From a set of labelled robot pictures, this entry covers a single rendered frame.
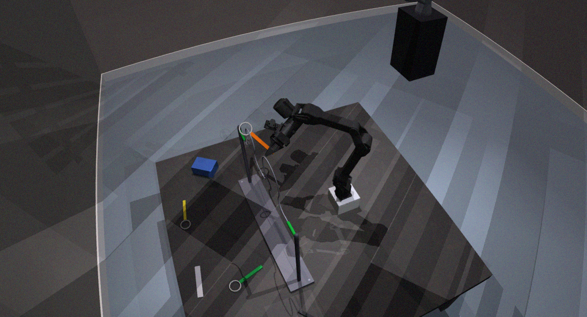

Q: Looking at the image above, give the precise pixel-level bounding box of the blue cube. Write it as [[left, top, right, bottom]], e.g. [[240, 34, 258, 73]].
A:
[[191, 157, 219, 178]]

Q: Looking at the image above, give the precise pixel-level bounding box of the orange handle with grey loop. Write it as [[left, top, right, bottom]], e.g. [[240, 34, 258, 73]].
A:
[[239, 122, 269, 150]]

